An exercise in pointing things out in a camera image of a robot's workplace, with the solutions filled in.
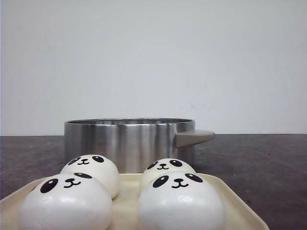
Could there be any panda bun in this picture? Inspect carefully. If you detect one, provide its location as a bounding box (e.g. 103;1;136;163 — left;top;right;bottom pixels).
18;172;112;230
60;154;119;199
138;172;226;230
139;158;196;192

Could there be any stainless steel pot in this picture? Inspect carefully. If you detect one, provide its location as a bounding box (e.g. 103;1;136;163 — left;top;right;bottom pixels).
64;118;215;173

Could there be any cream plastic tray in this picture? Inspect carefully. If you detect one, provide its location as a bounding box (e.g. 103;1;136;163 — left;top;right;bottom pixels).
0;173;269;230

